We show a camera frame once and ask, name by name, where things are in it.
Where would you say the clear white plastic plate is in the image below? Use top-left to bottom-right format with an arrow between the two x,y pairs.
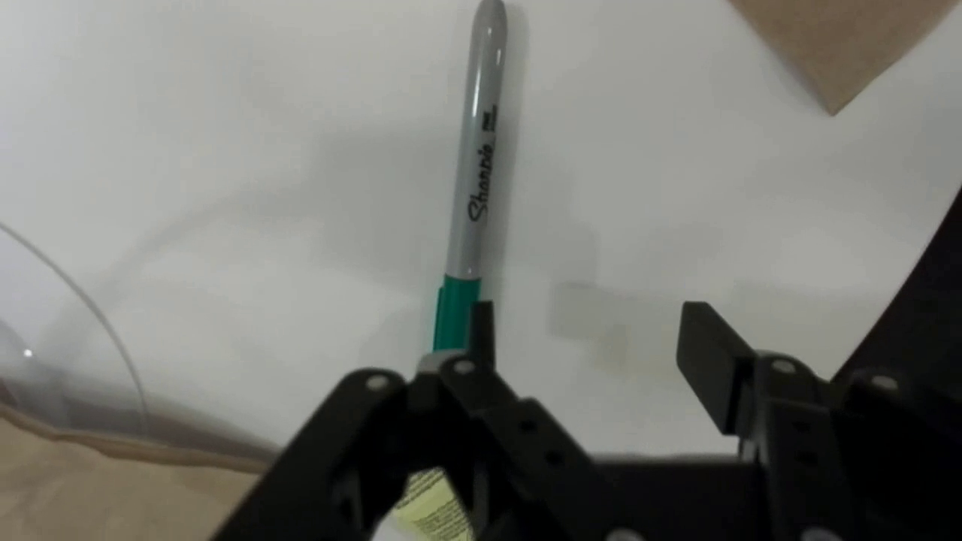
0,218 -> 158,440

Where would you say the grey marker pen green cap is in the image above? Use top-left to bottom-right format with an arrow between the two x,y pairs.
431,0 -> 510,356

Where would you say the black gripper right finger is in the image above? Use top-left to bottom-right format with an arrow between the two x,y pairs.
673,299 -> 962,541

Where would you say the pale yellow printed packet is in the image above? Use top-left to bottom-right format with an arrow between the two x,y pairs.
382,466 -> 475,541

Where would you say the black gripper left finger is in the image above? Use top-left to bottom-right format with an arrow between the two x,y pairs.
212,299 -> 615,541

